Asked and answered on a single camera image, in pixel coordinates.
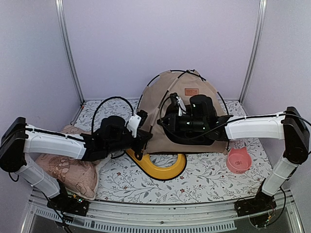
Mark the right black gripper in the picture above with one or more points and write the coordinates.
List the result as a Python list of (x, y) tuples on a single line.
[(171, 127)]

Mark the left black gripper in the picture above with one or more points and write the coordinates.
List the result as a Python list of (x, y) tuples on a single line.
[(143, 137)]

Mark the beige fabric pet tent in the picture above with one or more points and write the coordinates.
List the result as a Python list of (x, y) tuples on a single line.
[(161, 143)]

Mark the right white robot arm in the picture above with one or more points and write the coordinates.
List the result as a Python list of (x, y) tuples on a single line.
[(288, 126)]

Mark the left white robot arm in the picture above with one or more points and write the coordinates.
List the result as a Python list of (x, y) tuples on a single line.
[(21, 139)]

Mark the brown patterned pet cushion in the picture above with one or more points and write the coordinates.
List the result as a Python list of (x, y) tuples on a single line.
[(79, 177)]

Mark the yellow double bowl holder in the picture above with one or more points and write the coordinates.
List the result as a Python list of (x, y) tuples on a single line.
[(159, 167)]

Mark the pink cat-ear bowl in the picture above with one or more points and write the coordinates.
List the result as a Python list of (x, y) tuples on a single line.
[(238, 160)]

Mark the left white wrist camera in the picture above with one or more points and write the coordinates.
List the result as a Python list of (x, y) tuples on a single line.
[(136, 121)]

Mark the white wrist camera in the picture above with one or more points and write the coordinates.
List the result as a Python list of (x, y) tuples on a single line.
[(136, 121), (178, 102)]

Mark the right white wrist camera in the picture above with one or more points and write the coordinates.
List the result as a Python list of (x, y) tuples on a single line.
[(178, 102)]

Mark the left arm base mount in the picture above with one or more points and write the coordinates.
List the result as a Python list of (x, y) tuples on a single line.
[(69, 203)]

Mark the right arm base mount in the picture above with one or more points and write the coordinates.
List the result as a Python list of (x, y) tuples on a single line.
[(259, 203)]

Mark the front aluminium table rail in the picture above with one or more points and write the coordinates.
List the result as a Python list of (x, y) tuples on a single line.
[(117, 217)]

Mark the right aluminium frame post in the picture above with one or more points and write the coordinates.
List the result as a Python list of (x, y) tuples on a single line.
[(254, 50)]

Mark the aluminium frame post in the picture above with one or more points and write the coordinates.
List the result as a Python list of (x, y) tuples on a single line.
[(254, 50), (65, 37)]

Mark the left aluminium frame post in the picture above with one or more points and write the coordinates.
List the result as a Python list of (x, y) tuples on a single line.
[(65, 37)]

